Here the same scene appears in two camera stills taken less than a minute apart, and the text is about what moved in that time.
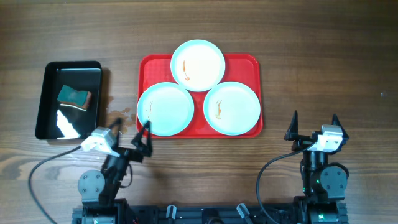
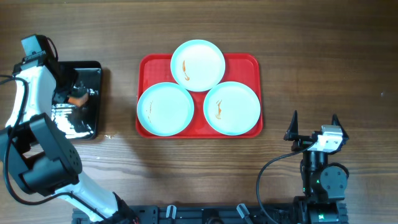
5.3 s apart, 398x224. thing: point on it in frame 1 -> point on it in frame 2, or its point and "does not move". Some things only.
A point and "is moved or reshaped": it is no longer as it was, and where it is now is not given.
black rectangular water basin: [69, 104] does not move
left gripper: [128, 151] -> [65, 94]
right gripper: [308, 139] does not move
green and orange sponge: [69, 96] is moved or reshaped
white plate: [198, 65] does not move
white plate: [168, 106] does not move
